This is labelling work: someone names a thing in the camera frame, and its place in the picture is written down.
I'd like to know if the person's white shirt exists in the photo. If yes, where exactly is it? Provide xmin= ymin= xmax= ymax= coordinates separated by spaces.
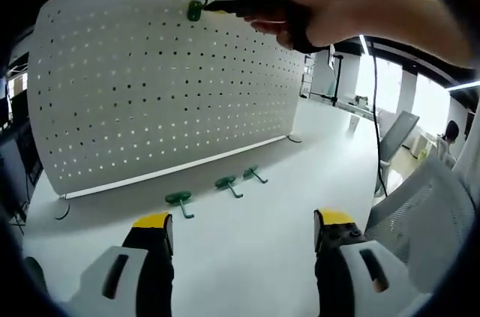
xmin=449 ymin=118 xmax=480 ymax=202

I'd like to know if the black tripod stand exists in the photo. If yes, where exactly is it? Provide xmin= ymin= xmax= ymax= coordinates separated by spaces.
xmin=318 ymin=53 xmax=344 ymax=107

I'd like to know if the green hook assembly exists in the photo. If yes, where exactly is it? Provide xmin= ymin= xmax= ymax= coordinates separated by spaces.
xmin=165 ymin=190 xmax=195 ymax=220
xmin=242 ymin=166 xmax=269 ymax=184
xmin=214 ymin=175 xmax=244 ymax=199
xmin=186 ymin=0 xmax=208 ymax=22

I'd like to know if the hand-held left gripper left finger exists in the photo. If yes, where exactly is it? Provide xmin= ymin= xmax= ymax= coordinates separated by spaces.
xmin=69 ymin=211 xmax=176 ymax=317

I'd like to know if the person's right hand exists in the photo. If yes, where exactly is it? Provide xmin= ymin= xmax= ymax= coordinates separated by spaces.
xmin=235 ymin=0 xmax=363 ymax=54

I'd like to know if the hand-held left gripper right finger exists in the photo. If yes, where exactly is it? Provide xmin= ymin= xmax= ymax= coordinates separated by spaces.
xmin=313 ymin=208 xmax=431 ymax=317

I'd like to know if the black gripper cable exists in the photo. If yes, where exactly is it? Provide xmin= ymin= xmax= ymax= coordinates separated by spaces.
xmin=369 ymin=40 xmax=389 ymax=198

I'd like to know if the grey mesh office chair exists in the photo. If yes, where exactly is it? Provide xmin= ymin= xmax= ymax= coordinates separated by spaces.
xmin=363 ymin=155 xmax=479 ymax=295

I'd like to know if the white perforated mounting plate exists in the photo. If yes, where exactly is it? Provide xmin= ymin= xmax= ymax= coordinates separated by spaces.
xmin=26 ymin=0 xmax=305 ymax=220

